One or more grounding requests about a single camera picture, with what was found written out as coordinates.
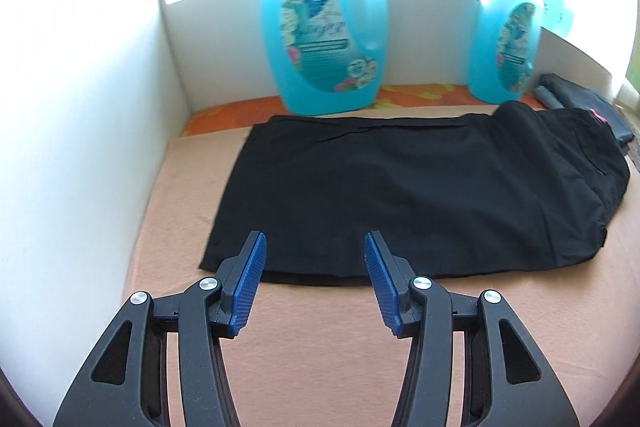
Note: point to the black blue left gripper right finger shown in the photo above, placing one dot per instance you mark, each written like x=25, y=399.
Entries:
x=507, y=379

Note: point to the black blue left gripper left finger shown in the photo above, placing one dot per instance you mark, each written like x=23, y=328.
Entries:
x=124, y=382

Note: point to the black pants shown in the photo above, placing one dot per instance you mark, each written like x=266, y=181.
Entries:
x=516, y=190

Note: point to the peach blanket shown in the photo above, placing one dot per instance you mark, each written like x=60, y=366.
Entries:
x=322, y=356

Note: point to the orange floral bed sheet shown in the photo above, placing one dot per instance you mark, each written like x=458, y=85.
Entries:
x=246, y=113

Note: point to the light grey folded garment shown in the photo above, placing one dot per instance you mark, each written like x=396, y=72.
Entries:
x=546, y=98

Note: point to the dark grey folded garment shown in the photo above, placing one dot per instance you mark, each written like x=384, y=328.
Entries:
x=573, y=95

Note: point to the right blue detergent bottle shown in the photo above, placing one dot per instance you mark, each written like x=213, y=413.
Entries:
x=504, y=49

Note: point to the blue detergent bottle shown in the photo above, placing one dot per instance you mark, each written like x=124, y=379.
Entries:
x=504, y=49
x=325, y=56

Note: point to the blue bottle on windowsill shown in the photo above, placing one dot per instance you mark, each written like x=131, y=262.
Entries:
x=558, y=17

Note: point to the left blue detergent bottle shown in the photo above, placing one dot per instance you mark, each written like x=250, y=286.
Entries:
x=325, y=56

